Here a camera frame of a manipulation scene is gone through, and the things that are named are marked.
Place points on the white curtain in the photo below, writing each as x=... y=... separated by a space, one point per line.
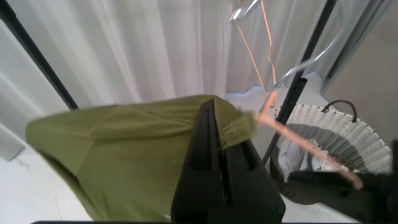
x=140 y=46

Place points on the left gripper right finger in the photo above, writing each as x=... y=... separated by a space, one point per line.
x=255 y=199

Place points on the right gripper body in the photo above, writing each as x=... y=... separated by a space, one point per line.
x=395 y=174

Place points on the white laundry basket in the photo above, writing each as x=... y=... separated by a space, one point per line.
x=357 y=140

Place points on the black clothes rack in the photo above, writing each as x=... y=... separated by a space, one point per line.
x=290 y=96

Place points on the green sleeveless shirt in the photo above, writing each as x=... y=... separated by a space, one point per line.
x=124 y=155

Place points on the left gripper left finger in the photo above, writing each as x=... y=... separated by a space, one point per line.
x=199 y=193

